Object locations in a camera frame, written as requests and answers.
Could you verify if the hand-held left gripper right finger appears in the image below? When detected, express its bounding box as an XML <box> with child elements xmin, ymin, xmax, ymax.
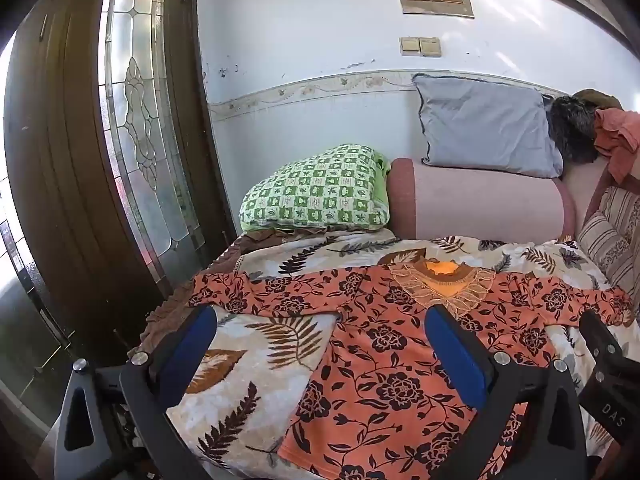
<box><xmin>424</xmin><ymin>303</ymin><xmax>588</xmax><ymax>480</ymax></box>

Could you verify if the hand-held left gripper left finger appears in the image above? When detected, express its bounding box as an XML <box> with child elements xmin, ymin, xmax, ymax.
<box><xmin>54</xmin><ymin>304</ymin><xmax>219</xmax><ymax>480</ymax></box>

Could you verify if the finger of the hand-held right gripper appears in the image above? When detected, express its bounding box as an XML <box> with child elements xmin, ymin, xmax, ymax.
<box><xmin>579</xmin><ymin>309</ymin><xmax>624</xmax><ymax>367</ymax></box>

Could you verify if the orange floral blouse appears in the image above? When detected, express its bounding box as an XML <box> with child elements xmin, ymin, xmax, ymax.
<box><xmin>187</xmin><ymin>259</ymin><xmax>636</xmax><ymax>480</ymax></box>

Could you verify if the leaf print blanket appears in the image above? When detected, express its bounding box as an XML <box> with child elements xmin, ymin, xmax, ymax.
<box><xmin>127</xmin><ymin>227</ymin><xmax>640</xmax><ymax>480</ymax></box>

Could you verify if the striped cushion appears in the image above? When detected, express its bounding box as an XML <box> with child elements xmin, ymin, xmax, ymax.
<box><xmin>575</xmin><ymin>186</ymin><xmax>640</xmax><ymax>306</ymax></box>

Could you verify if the pink bolster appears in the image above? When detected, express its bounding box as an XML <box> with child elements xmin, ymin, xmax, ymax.
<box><xmin>387</xmin><ymin>157</ymin><xmax>578</xmax><ymax>242</ymax></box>

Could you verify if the orange cloth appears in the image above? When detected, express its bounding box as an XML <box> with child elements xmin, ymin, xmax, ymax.
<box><xmin>593</xmin><ymin>108</ymin><xmax>640</xmax><ymax>185</ymax></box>

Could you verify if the dark furry cushion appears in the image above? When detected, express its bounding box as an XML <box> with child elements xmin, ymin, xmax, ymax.
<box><xmin>546</xmin><ymin>95</ymin><xmax>608</xmax><ymax>163</ymax></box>

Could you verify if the green checkered pillow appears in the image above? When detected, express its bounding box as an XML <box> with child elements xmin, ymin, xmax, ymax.
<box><xmin>240</xmin><ymin>144</ymin><xmax>392</xmax><ymax>233</ymax></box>

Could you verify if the wooden door with stained glass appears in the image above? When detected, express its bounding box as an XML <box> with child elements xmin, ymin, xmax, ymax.
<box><xmin>2</xmin><ymin>0</ymin><xmax>238</xmax><ymax>361</ymax></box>

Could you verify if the grey pillow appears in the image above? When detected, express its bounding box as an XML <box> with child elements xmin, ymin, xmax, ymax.
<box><xmin>412</xmin><ymin>74</ymin><xmax>565</xmax><ymax>179</ymax></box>

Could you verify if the brown cloth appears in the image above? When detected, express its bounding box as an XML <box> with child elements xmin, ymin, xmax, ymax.
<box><xmin>572</xmin><ymin>88</ymin><xmax>623</xmax><ymax>111</ymax></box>

